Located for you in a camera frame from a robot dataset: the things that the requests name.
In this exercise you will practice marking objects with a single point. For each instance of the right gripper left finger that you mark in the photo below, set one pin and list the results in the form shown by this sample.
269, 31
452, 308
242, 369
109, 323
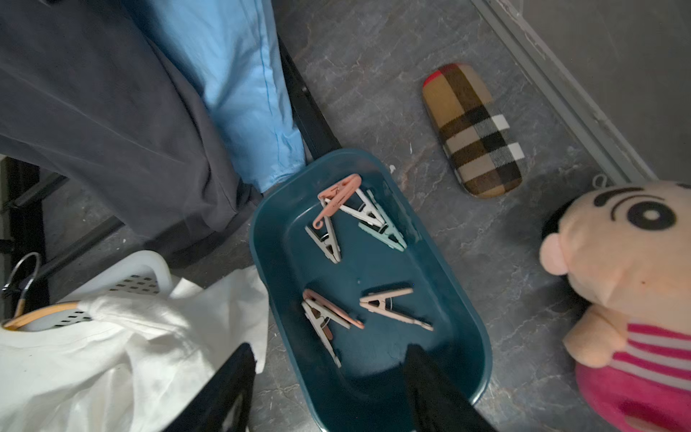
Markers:
224, 403

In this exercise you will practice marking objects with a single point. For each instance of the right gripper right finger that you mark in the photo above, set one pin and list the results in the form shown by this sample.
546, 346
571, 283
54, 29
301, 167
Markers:
435, 403

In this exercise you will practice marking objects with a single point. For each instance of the dark grey garment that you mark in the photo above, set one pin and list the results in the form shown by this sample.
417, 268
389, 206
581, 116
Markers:
27, 21

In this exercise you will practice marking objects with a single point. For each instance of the light blue t-shirt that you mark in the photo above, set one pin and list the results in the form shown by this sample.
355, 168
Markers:
229, 52

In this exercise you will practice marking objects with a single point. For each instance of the orange plastic hanger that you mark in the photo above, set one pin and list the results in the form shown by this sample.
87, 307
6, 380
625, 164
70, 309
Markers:
43, 318

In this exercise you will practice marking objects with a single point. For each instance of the clothespins in tray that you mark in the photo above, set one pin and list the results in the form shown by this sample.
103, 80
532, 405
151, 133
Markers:
348, 196

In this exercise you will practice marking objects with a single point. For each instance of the white garment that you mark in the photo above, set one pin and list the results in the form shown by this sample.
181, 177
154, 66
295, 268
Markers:
136, 362

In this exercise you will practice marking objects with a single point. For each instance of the white laundry basket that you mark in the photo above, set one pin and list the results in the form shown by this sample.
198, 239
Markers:
144, 272

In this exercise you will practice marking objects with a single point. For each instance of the teal clothespin tray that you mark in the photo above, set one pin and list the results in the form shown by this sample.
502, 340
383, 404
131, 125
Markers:
368, 392

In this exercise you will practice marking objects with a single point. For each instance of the black clothes rack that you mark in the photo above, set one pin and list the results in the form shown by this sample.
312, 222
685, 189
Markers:
115, 116

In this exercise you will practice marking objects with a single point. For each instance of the pink plush doll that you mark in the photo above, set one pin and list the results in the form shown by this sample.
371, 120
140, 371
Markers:
626, 250

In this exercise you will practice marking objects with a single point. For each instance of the plaid case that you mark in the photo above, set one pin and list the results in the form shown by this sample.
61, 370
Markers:
475, 135

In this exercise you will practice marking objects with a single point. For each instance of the spare wire hangers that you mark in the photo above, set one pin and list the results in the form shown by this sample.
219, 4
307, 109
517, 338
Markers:
18, 284

